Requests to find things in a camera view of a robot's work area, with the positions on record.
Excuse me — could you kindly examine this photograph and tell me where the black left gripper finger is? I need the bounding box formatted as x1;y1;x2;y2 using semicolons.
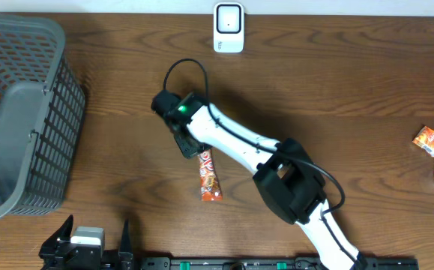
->
118;219;133;255
40;214;73;250

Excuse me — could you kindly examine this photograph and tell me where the orange chocolate bar wrapper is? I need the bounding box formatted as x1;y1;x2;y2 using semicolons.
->
198;150;223;202

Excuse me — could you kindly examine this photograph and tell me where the orange snack box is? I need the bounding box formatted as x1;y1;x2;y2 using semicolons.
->
412;126;434;158

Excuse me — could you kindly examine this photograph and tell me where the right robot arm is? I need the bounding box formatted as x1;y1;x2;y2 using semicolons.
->
151;90;367;269

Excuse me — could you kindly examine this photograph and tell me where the white barcode scanner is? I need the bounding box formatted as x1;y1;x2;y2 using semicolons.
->
213;2;244;53

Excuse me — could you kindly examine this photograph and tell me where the grey plastic basket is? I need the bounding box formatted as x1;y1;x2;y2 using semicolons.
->
0;14;85;218

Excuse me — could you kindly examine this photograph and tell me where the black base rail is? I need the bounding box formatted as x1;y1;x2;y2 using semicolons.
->
137;257;420;270

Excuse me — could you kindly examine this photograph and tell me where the black right cable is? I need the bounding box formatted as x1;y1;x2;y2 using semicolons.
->
163;58;360;263

